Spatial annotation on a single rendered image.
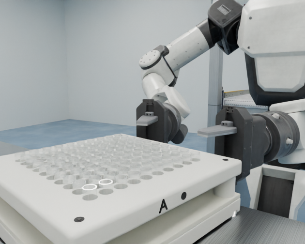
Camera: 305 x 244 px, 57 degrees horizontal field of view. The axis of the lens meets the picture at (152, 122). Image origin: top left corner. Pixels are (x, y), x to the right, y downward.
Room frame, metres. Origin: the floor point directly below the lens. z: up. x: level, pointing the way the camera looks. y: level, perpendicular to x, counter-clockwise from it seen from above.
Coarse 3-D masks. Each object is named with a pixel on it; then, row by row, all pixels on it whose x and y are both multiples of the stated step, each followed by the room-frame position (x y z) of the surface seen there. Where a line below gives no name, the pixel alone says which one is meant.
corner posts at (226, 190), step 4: (232, 180) 0.34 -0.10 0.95; (220, 184) 0.34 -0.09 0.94; (224, 184) 0.34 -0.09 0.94; (228, 184) 0.34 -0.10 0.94; (232, 184) 0.34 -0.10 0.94; (216, 188) 0.34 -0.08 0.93; (220, 188) 0.34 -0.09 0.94; (224, 188) 0.34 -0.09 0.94; (228, 188) 0.34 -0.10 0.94; (232, 188) 0.34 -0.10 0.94; (216, 192) 0.34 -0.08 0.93; (220, 192) 0.34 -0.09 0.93; (224, 192) 0.34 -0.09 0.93; (228, 192) 0.34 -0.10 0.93; (232, 192) 0.34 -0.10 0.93; (220, 196) 0.34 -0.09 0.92; (224, 196) 0.34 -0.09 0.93; (228, 196) 0.34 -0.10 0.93; (232, 196) 0.34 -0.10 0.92
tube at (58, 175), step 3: (57, 171) 0.28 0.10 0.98; (60, 171) 0.28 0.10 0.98; (63, 171) 0.28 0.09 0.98; (66, 171) 0.28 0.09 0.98; (54, 174) 0.27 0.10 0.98; (57, 174) 0.28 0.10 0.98; (60, 174) 0.28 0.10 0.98; (63, 174) 0.27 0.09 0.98; (66, 174) 0.27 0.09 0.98; (54, 177) 0.27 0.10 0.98; (57, 177) 0.27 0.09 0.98; (60, 177) 0.27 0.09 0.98; (54, 180) 0.27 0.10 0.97; (57, 180) 0.27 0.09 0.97; (60, 180) 0.27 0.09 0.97; (57, 183) 0.27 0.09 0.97; (60, 183) 0.27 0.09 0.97
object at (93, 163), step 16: (96, 144) 0.39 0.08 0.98; (112, 144) 0.39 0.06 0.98; (128, 144) 0.39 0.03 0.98; (48, 160) 0.32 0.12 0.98; (64, 160) 0.31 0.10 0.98; (80, 160) 0.32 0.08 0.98; (96, 160) 0.32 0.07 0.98; (112, 160) 0.32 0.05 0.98; (128, 160) 0.32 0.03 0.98; (144, 160) 0.32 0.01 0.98; (160, 160) 0.32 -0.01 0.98; (80, 176) 0.27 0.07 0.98; (96, 176) 0.27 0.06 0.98; (112, 176) 0.27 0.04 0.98
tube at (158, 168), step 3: (153, 165) 0.30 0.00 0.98; (156, 165) 0.30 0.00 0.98; (159, 165) 0.30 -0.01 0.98; (162, 165) 0.30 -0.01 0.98; (153, 168) 0.29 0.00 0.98; (156, 168) 0.29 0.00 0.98; (159, 168) 0.29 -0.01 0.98; (162, 168) 0.29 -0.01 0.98; (153, 171) 0.29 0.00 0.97; (156, 171) 0.29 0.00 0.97; (159, 171) 0.29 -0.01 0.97; (162, 171) 0.29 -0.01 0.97; (153, 174) 0.29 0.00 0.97; (156, 174) 0.29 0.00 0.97; (159, 174) 0.29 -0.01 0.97; (162, 174) 0.29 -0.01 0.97
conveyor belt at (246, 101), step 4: (240, 96) 1.85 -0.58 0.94; (244, 96) 1.85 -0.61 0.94; (248, 96) 1.85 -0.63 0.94; (228, 100) 1.67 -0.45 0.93; (232, 100) 1.66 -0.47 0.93; (236, 100) 1.65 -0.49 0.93; (240, 100) 1.63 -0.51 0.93; (244, 100) 1.62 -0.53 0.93; (248, 100) 1.61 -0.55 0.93; (252, 100) 1.60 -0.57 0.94; (228, 104) 1.67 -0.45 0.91; (232, 104) 1.65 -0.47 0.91; (236, 104) 1.64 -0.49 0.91; (240, 104) 1.63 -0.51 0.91; (244, 104) 1.61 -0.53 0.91; (248, 104) 1.60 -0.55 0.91; (252, 104) 1.59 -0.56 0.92; (256, 108) 1.59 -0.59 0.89; (260, 108) 1.57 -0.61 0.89; (264, 108) 1.56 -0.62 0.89
